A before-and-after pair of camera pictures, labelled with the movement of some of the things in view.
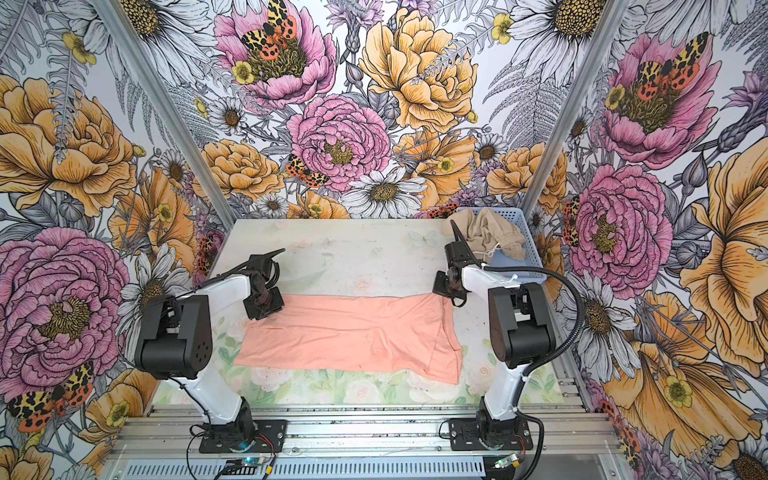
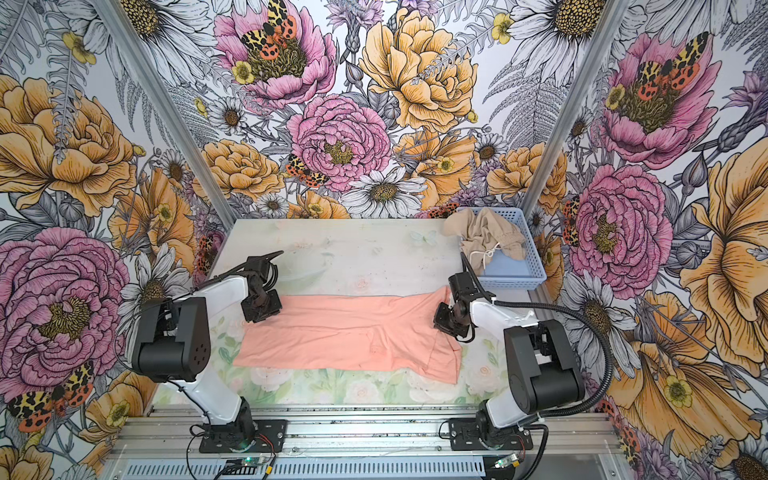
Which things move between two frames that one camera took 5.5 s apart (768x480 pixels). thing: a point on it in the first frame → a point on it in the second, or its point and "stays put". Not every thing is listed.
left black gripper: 276,304 stays put
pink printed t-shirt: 415,333 stays put
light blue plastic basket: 533,255 stays put
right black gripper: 439,288 → 439,321
